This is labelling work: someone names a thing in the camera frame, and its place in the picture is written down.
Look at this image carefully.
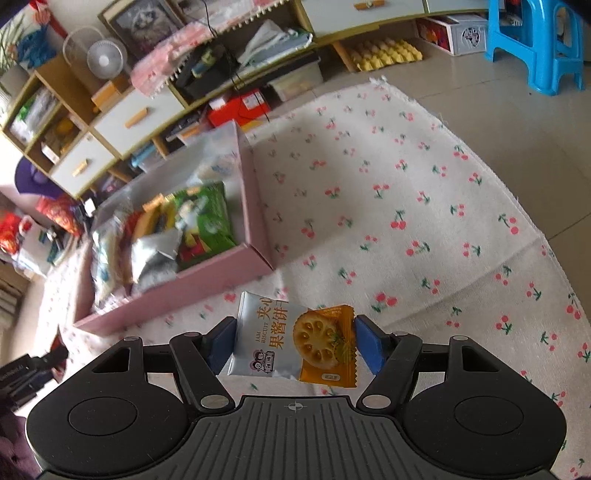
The pink fringed cloth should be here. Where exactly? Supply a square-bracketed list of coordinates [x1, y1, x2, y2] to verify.
[130, 21, 219, 99]

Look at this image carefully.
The green snack packet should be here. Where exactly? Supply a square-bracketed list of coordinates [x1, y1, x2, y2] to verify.
[172, 181, 239, 271]

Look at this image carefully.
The black hanging cable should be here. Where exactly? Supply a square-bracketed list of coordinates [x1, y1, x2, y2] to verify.
[198, 0, 273, 125]

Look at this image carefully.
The black box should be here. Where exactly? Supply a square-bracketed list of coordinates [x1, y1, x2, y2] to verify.
[174, 45, 237, 103]

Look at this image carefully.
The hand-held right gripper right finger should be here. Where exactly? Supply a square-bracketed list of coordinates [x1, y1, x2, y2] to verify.
[353, 315, 500, 412]

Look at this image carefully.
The white red printed box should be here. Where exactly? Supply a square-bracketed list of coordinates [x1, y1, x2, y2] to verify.
[417, 13, 491, 57]

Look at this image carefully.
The framed cat picture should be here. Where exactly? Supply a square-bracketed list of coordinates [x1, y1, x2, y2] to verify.
[98, 0, 186, 48]

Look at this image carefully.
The blue plastic stool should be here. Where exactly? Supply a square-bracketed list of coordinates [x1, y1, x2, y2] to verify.
[484, 0, 585, 96]

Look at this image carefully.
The red cardboard box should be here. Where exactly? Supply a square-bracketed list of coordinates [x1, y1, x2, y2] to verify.
[207, 89, 271, 128]

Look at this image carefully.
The small silver snack packet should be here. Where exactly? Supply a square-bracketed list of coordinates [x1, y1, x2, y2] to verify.
[130, 228, 183, 283]

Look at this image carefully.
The red printed bag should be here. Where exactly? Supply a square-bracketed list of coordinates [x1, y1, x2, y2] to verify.
[36, 195, 85, 237]

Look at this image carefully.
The blue flower picture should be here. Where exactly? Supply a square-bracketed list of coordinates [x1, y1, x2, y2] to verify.
[0, 9, 66, 71]

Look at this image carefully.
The silver orange biscuit packet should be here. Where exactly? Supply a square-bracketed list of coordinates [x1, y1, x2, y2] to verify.
[226, 292, 358, 385]

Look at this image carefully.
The purple round object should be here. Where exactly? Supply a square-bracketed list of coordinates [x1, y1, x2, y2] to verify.
[13, 156, 62, 200]

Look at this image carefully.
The white drawer with wooden handle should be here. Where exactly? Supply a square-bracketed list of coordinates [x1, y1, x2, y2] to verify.
[50, 134, 117, 198]
[91, 85, 186, 157]
[425, 0, 490, 13]
[300, 0, 426, 38]

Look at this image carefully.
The dark purple clothing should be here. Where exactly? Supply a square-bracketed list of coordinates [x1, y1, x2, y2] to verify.
[0, 401, 38, 480]

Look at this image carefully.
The pink cardboard box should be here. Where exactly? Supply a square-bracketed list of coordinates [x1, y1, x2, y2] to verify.
[73, 121, 275, 335]

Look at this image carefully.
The cherry print tablecloth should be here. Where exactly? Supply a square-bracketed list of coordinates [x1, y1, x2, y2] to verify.
[28, 76, 585, 480]

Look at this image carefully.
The white electric fan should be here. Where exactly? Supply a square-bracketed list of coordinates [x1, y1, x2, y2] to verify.
[87, 38, 129, 80]

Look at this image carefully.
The pile of folded cloths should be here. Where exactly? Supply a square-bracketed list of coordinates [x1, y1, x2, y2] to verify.
[239, 20, 315, 71]

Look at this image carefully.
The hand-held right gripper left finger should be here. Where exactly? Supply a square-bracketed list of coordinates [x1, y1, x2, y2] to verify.
[90, 316, 241, 412]

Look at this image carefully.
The white blue bread packet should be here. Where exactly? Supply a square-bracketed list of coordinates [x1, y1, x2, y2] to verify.
[184, 151, 237, 186]
[90, 216, 136, 302]

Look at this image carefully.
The large clear storage bin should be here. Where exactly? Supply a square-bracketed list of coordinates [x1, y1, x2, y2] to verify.
[267, 59, 325, 103]

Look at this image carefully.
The yellow egg tray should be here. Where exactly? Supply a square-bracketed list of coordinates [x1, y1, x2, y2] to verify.
[348, 38, 424, 73]

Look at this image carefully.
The tan cardboard box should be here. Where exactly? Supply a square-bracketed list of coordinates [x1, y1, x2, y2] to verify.
[89, 80, 131, 112]

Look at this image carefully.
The wooden white drawer cabinet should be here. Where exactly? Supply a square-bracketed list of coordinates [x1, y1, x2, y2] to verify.
[0, 0, 491, 200]

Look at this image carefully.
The yellow snack packet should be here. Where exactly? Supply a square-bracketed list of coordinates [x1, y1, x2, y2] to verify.
[133, 194, 179, 241]

